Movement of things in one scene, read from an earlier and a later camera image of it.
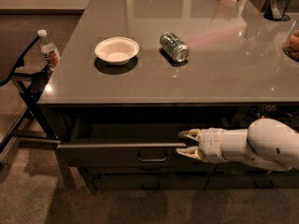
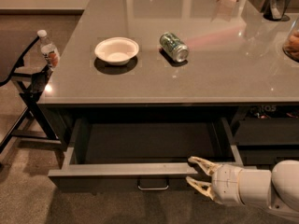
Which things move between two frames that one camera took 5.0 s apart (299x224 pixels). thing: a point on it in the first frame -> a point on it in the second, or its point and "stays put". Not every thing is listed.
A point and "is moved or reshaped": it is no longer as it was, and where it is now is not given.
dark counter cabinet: (144, 68) stays put
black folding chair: (33, 124) stays put
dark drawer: (134, 143) is moved or reshaped
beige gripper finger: (192, 152) -> (204, 188)
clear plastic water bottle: (50, 52) stays put
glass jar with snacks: (291, 46) stays put
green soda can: (177, 48) stays put
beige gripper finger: (192, 133) -> (208, 166)
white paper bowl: (117, 50) stays put
